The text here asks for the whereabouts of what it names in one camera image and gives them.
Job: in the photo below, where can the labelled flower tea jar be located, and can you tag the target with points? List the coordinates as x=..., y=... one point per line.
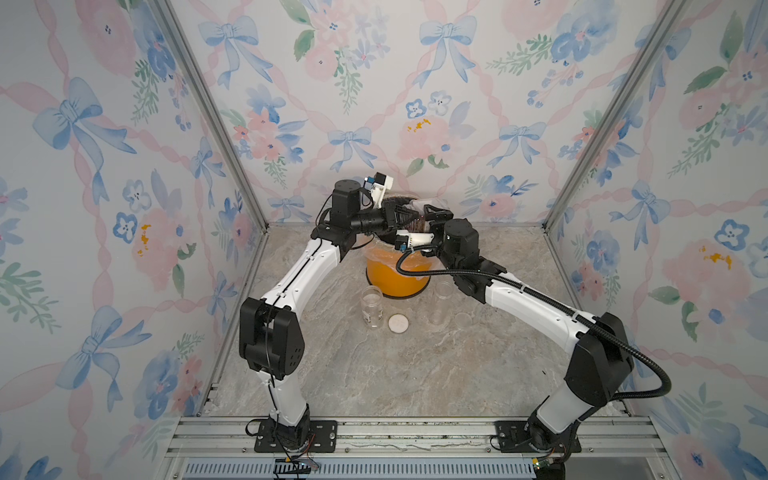
x=421, y=224

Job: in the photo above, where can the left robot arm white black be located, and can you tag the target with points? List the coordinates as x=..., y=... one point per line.
x=270, y=336

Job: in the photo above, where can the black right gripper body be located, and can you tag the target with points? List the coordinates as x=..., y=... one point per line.
x=437, y=216

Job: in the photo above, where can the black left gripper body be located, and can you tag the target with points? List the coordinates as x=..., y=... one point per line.
x=387, y=216

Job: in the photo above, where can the clear plastic bin liner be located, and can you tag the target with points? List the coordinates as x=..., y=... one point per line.
x=374, y=224

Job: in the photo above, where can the white flower tea jar lid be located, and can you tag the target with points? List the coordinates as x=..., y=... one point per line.
x=398, y=323

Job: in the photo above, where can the orange trash bin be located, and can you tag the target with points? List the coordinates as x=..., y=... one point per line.
x=381, y=259

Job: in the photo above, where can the white-lidded flower tea jar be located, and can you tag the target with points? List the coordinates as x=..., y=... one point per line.
x=372, y=306

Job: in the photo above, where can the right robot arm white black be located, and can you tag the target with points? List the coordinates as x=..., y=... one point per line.
x=598, y=364

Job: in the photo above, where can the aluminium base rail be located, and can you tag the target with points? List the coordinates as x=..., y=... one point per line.
x=415, y=448

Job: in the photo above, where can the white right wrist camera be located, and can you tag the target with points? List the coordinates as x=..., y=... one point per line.
x=405, y=240

